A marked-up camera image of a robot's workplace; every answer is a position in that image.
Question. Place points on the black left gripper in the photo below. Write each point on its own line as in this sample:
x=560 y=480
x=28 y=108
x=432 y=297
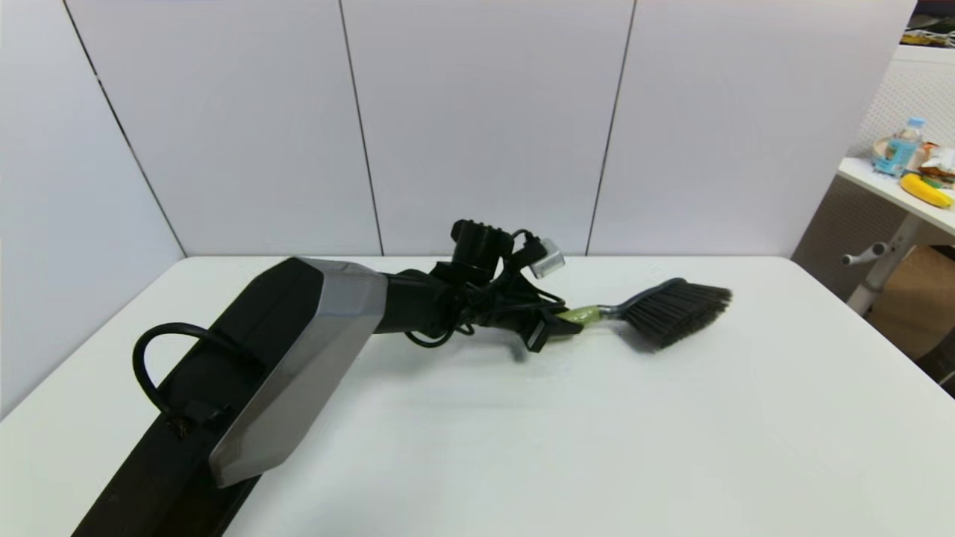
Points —
x=515 y=319

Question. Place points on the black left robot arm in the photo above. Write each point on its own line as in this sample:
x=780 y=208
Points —
x=283 y=358

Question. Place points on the white side table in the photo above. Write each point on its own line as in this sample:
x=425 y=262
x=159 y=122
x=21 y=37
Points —
x=891 y=246

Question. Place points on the black chair base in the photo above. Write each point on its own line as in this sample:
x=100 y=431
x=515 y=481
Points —
x=943 y=369

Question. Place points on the clear water bottle blue label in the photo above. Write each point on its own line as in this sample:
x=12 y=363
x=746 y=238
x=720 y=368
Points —
x=904 y=148

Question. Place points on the yellow banana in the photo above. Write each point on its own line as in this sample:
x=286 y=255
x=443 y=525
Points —
x=925 y=191

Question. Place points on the white snack packet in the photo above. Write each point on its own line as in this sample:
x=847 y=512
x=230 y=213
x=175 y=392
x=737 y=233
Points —
x=941 y=162

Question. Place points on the yellow black shelf clutter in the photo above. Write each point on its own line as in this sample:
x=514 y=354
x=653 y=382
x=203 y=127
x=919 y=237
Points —
x=931 y=37

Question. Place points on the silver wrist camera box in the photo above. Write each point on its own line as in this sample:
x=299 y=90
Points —
x=550 y=261

